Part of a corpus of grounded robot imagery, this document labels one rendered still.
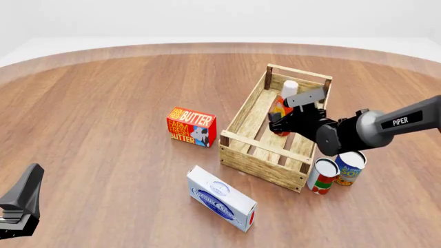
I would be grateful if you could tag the wooden slat tray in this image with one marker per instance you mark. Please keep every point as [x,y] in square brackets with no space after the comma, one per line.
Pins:
[262,157]

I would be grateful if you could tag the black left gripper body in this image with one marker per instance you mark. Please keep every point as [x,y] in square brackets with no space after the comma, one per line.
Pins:
[17,226]

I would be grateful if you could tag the red butter box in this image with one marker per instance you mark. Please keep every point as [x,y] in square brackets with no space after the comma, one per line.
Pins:
[191,127]

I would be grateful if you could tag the white cream cheese box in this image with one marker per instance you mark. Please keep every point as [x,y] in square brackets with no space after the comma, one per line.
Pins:
[220,196]

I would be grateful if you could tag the grey and black right robot arm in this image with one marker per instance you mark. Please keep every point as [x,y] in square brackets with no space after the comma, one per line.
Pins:
[375,129]

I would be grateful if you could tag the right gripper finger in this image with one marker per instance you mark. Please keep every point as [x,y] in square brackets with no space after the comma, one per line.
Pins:
[275,117]

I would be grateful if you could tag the tomato print tin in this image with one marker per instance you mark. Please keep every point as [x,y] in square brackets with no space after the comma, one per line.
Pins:
[322,180]

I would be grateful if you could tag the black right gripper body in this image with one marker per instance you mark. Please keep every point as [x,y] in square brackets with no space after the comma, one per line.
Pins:
[303,122]

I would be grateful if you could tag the blue alphabet soup tin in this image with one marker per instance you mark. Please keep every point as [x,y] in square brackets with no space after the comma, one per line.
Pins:
[349,171]

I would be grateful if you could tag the red ketchup bottle white cap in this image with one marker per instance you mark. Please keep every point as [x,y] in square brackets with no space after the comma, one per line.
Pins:
[289,89]

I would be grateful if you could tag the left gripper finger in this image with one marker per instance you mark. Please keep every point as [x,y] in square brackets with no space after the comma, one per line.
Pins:
[29,188]

